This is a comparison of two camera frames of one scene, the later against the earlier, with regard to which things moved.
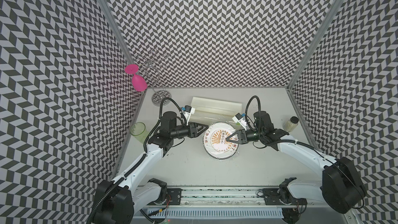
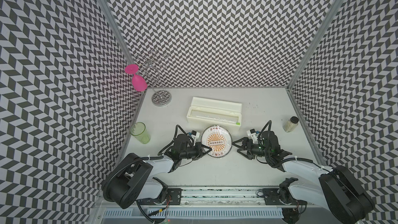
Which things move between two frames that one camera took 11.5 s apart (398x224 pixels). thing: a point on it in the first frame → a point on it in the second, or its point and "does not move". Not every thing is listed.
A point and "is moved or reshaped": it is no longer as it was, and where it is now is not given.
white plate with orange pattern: [215, 142] is moved or reshaped
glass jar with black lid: [290, 125] does not move
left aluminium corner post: [110, 17] does not move
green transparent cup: [138, 130] does not move
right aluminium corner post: [318, 37] does not move
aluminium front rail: [241, 196] does not move
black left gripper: [193, 130] → [199, 155]
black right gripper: [242, 138] → [249, 155]
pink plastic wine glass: [138, 82] does not move
